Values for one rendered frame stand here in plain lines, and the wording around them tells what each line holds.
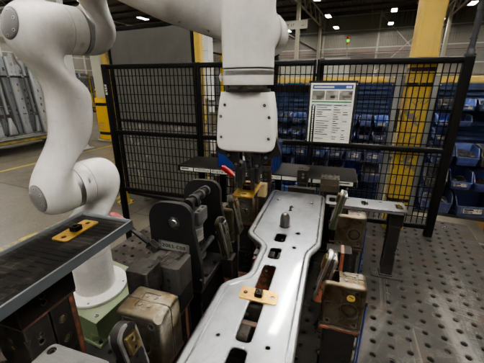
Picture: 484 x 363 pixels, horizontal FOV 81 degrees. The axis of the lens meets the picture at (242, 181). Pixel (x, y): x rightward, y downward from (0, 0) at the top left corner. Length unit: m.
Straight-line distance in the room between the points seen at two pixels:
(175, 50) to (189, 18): 2.46
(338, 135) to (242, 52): 1.12
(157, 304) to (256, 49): 0.44
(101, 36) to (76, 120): 0.20
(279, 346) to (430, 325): 0.70
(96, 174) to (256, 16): 0.61
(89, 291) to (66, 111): 0.54
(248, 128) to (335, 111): 1.06
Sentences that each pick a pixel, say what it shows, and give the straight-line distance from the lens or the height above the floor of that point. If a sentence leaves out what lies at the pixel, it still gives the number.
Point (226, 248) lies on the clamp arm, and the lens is 0.78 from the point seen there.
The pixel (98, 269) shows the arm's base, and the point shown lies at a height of 0.91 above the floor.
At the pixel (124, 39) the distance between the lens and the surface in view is 3.46.
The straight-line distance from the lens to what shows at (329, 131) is 1.52.
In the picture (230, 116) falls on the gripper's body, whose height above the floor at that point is 1.39.
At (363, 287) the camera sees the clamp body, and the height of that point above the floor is 1.04.
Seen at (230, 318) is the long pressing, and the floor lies 1.00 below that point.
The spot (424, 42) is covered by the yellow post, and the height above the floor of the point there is 1.61.
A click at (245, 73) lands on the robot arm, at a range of 0.46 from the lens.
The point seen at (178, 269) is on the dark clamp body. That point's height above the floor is 1.08.
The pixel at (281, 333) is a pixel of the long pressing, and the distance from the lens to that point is 0.60.
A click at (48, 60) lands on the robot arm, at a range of 0.74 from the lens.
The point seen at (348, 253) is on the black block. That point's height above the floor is 0.99.
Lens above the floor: 1.44
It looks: 19 degrees down
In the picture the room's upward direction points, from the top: straight up
